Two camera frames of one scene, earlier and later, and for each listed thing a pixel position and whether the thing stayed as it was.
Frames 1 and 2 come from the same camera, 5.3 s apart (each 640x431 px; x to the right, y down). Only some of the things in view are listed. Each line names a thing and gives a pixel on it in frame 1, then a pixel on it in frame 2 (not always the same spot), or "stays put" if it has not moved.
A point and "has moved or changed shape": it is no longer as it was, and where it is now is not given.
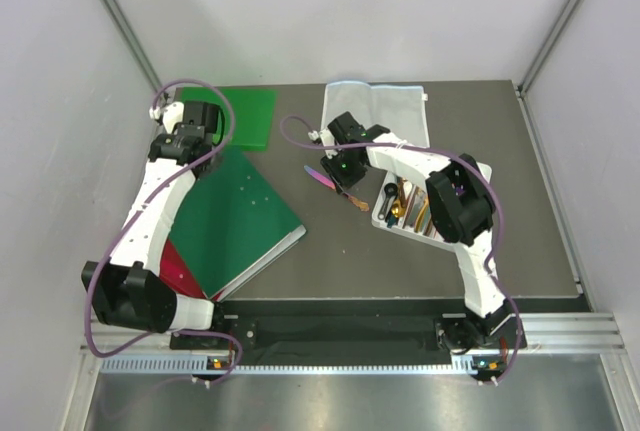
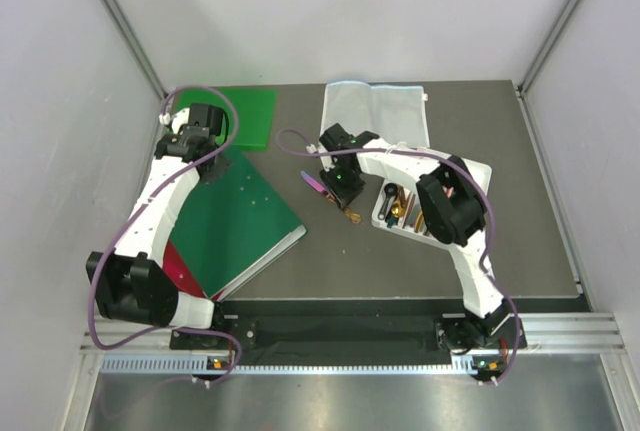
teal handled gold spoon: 398,211 stays put
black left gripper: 204,172 stays put
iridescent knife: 319,176 has moved or changed shape
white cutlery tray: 404,205 stays put
